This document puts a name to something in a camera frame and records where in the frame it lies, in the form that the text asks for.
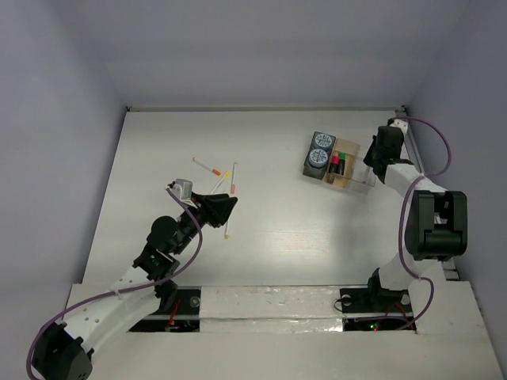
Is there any black green highlighter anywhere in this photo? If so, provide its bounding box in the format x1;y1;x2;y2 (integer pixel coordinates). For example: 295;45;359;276
338;159;346;176

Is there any black pink highlighter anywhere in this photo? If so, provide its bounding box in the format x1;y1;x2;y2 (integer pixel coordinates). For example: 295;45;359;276
328;159;338;173

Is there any blue white round jar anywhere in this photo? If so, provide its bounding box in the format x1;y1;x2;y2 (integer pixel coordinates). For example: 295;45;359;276
312;133;334;151

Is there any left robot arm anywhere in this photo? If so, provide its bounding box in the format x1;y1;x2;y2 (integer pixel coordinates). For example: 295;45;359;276
25;193;238;379

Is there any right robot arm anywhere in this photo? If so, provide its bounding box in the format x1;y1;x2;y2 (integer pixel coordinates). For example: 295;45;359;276
364;119;467;310

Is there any clear plastic bin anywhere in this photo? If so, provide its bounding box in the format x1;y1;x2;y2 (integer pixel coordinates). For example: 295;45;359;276
348;146;377;196

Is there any pale yellow cap marker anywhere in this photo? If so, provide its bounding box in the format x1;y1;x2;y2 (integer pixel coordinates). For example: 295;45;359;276
224;220;230;239

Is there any orange cap marker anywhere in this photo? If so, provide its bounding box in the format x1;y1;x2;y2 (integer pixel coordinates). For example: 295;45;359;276
193;157;222;176

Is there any peach cap marker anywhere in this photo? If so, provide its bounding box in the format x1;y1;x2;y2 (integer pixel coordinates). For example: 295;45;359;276
230;162;238;195

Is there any dark grey plastic bin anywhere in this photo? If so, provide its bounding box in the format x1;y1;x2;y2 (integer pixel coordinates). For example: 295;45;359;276
303;131;336;180

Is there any silver taped strip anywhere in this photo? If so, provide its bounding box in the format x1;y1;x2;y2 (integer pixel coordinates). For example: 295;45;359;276
199;286;343;333

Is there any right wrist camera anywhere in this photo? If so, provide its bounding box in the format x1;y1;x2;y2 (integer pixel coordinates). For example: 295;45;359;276
387;118;409;135

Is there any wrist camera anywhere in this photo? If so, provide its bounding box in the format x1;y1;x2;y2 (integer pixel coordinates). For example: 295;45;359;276
166;179;194;206
387;118;409;135

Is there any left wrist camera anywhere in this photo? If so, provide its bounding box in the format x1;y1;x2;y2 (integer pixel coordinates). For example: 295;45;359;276
166;179;194;206

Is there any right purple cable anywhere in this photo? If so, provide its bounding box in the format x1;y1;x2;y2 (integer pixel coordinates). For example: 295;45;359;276
398;116;453;330

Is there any purple cable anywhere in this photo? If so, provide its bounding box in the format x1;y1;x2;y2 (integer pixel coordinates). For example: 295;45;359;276
25;188;205;379
398;116;453;330

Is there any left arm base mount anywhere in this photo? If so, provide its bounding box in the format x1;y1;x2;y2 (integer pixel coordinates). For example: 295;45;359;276
129;281;201;333

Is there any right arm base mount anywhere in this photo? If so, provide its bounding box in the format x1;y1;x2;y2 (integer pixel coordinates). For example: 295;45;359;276
333;275;416;332

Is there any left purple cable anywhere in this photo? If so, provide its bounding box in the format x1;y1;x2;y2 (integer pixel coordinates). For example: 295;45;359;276
25;188;205;379

